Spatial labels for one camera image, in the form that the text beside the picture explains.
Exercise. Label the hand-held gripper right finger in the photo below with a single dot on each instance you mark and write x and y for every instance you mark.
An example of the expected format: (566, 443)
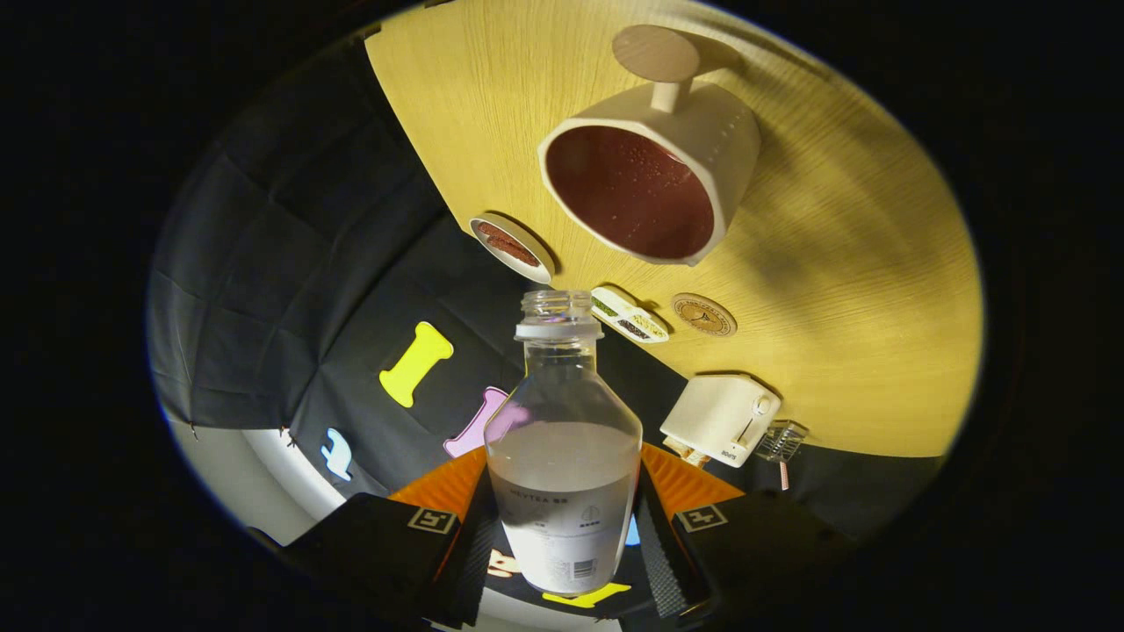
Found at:
(654, 553)

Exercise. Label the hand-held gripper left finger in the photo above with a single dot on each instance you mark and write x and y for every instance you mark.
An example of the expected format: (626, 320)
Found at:
(474, 553)

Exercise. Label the clear juice bottle white label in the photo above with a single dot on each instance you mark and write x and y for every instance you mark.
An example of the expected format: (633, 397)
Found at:
(562, 474)

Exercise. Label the round brown coaster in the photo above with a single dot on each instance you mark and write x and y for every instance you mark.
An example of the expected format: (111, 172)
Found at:
(704, 315)

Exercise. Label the rounded bread slice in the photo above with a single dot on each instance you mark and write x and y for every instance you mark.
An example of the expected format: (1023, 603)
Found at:
(694, 455)

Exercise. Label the white toaster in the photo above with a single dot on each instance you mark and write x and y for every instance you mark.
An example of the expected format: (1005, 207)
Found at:
(716, 417)

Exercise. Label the divided white condiment dish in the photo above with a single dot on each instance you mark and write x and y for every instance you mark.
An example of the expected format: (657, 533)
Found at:
(628, 314)

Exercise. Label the round white plate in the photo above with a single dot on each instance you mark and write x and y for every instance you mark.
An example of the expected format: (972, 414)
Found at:
(531, 268)

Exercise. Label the reddish brown meat piece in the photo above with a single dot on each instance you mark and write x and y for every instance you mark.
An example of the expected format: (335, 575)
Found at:
(496, 235)
(522, 254)

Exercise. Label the wooden table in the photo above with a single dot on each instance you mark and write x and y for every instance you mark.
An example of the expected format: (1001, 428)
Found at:
(843, 263)

